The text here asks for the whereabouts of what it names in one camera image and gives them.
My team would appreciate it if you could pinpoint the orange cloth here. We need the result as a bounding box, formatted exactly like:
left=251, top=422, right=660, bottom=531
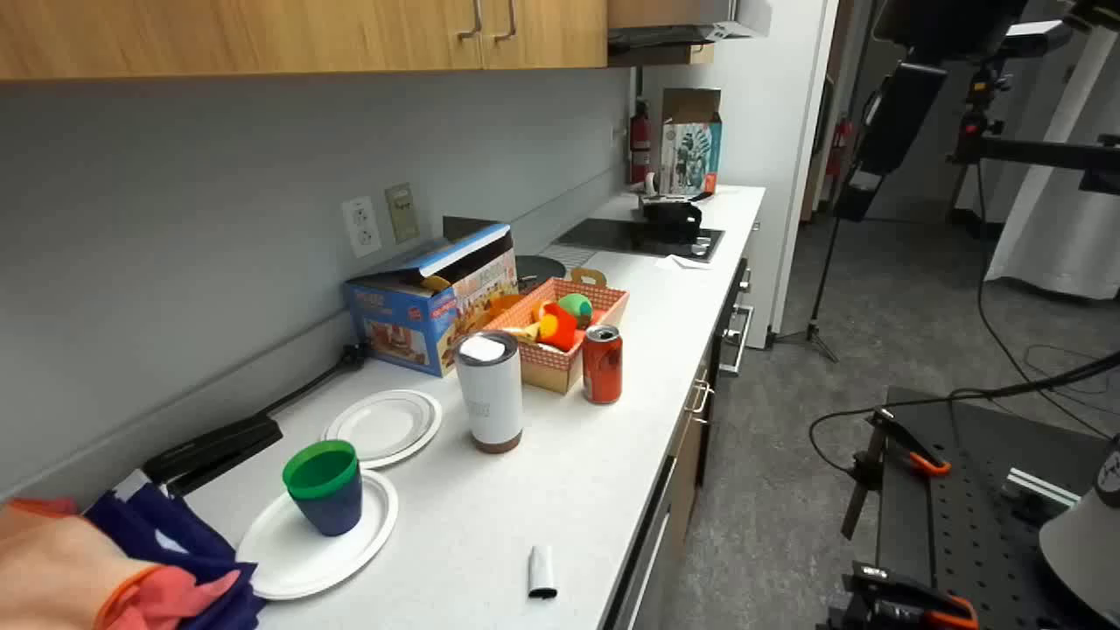
left=0, top=497, right=240, bottom=630

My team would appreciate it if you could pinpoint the aluminium bar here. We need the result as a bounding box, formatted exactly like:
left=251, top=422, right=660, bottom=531
left=1003, top=465, right=1087, bottom=510

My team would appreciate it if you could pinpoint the black power cord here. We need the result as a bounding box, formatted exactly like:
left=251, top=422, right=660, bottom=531
left=262, top=338, right=371, bottom=414

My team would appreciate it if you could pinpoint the black clamp with orange handle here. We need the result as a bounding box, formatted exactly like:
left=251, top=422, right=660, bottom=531
left=835, top=405, right=955, bottom=541
left=819, top=559, right=985, bottom=630

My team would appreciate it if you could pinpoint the metal cabinet door handle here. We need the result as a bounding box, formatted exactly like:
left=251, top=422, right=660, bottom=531
left=491, top=0, right=523, bottom=49
left=451, top=0, right=486, bottom=49

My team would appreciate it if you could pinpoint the white curtain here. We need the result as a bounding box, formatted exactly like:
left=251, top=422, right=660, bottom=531
left=985, top=14, right=1120, bottom=305

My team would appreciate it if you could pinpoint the brown cardboard box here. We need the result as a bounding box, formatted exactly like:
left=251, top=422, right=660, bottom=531
left=657, top=85, right=726, bottom=127

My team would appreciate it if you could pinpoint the black floor cable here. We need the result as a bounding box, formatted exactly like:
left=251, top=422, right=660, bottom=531
left=806, top=347, right=1120, bottom=477

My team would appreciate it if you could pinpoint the blue white carton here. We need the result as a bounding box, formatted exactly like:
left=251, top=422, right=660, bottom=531
left=672, top=118, right=726, bottom=197

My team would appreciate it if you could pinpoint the dark dishwasher front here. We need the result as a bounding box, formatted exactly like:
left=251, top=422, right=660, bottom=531
left=605, top=459, right=685, bottom=630

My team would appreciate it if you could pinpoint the black pot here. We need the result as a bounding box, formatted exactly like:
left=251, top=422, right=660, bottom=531
left=633, top=190, right=709, bottom=244

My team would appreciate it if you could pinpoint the orange slice toy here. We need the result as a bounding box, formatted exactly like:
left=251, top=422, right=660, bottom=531
left=504, top=312, right=560, bottom=347

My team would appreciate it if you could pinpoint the red wall fire extinguisher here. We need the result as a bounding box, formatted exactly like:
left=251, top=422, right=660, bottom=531
left=825, top=116, right=861, bottom=177

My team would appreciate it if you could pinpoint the black cooktop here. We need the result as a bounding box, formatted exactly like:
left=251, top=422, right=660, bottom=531
left=549, top=214, right=728, bottom=265

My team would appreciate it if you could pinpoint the wooden wall cabinet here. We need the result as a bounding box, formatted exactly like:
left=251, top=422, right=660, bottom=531
left=0, top=0, right=608, bottom=85

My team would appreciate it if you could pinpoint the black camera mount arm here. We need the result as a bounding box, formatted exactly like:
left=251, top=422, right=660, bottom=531
left=945, top=57, right=1120, bottom=238

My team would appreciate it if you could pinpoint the stereo camera bar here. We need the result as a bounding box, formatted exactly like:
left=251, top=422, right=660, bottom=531
left=1003, top=16, right=1069, bottom=60

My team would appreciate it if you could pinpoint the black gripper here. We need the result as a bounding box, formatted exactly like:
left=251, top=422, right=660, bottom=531
left=832, top=60, right=951, bottom=224

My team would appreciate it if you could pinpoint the range hood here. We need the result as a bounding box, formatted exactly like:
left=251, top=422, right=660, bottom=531
left=605, top=0, right=775, bottom=71

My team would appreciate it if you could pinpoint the orange checkered cardboard basket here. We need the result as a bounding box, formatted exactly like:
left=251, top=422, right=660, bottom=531
left=478, top=265, right=633, bottom=398

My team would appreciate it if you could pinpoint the wooden cabinet door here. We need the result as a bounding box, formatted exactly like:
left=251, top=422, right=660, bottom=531
left=0, top=0, right=491, bottom=85
left=486, top=0, right=608, bottom=74

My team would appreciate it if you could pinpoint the white tumbler with lid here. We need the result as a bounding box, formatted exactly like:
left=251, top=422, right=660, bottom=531
left=456, top=330, right=527, bottom=459

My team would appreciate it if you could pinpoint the blue toy food box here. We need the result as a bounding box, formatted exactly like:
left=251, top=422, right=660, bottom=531
left=341, top=219, right=524, bottom=378

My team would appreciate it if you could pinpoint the beige wall switch plate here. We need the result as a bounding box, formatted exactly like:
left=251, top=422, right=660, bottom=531
left=386, top=177, right=423, bottom=248

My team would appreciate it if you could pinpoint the grey round plate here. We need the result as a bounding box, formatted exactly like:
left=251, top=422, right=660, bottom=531
left=513, top=251, right=572, bottom=293

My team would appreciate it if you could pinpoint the green toy ball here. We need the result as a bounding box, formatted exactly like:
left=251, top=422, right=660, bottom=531
left=556, top=291, right=600, bottom=330

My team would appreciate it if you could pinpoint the white wall power outlet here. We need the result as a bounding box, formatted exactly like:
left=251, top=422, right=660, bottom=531
left=341, top=191, right=386, bottom=261

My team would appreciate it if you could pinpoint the green cup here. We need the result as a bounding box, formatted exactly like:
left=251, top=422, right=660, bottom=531
left=281, top=436, right=367, bottom=540

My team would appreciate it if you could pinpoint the black tripod pole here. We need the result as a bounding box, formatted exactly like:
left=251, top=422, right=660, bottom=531
left=803, top=207, right=854, bottom=364

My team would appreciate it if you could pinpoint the red toy food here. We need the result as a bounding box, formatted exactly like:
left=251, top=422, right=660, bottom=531
left=535, top=301, right=584, bottom=353

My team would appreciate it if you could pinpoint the black perforated robot table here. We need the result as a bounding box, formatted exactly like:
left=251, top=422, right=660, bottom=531
left=868, top=388, right=1120, bottom=630

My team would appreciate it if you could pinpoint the white bottle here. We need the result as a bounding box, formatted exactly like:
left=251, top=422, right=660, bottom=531
left=653, top=116, right=678, bottom=199

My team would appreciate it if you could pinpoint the small white lighter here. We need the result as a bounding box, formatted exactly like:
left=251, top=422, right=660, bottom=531
left=524, top=541, right=563, bottom=602

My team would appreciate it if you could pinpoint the white plate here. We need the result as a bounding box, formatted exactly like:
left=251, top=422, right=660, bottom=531
left=236, top=469, right=404, bottom=604
left=327, top=385, right=449, bottom=472

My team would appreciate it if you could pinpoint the red soda can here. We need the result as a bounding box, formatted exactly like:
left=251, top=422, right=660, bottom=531
left=581, top=321, right=625, bottom=408

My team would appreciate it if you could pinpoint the black flat device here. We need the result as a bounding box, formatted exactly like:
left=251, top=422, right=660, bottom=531
left=141, top=414, right=287, bottom=500

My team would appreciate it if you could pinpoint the base cabinet with metal handles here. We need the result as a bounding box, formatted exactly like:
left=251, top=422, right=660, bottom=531
left=667, top=256, right=761, bottom=552

